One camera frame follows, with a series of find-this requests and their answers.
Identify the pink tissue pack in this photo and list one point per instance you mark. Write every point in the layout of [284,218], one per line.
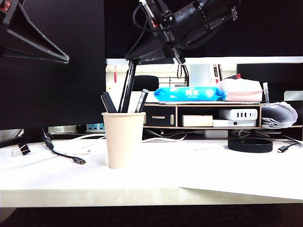
[241,93]

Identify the blue wet wipes pack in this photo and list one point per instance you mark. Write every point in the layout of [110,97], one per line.
[189,94]

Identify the white printed carton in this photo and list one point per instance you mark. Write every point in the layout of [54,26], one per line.
[214,73]

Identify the beige cardboard box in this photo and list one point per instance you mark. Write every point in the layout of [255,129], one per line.
[196,121]

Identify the silver metal stand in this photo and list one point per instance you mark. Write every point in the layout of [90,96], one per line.
[293,95]

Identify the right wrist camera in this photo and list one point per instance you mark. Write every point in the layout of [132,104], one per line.
[145,8]

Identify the black screen panel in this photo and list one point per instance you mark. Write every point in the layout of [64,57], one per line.
[272,73]

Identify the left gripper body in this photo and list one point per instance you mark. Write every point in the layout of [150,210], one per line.
[7,11]

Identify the red box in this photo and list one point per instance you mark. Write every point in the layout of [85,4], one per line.
[237,76]

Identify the white paper stack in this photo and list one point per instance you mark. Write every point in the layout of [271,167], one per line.
[23,160]

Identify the white multiport charger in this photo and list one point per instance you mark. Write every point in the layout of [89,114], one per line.
[236,114]

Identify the flat white box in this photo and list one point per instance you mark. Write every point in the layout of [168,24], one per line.
[225,123]

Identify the beige paper cup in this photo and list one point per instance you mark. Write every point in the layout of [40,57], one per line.
[123,142]

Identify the black pen silver clip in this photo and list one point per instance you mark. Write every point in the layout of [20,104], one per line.
[142,100]

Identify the black wooden desk organizer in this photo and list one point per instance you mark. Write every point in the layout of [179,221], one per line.
[161,116]

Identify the red hanging ornament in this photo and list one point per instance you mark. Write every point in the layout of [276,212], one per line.
[115,76]

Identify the black round lid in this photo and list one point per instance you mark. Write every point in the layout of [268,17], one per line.
[249,145]

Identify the black capped marker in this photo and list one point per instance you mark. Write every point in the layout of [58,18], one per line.
[109,102]

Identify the black monitor silver bezel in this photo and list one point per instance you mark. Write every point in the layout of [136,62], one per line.
[260,28]

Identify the large black monitor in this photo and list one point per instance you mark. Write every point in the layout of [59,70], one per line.
[59,94]

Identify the black chair headrest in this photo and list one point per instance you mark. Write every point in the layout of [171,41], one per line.
[146,82]

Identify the black round plug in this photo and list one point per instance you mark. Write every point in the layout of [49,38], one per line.
[81,128]

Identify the black binder clip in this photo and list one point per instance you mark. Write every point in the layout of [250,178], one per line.
[24,149]

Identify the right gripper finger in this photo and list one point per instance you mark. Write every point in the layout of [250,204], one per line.
[149,47]
[158,58]

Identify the rolled printed paper stack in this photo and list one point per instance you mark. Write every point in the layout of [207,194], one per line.
[279,116]

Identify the white power brick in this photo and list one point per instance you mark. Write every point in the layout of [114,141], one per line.
[216,134]

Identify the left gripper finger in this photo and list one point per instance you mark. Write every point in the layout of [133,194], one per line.
[56,50]
[23,55]

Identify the black deli marker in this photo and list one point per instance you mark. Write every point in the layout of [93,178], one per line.
[127,87]

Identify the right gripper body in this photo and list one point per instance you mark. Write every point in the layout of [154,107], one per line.
[163,23]

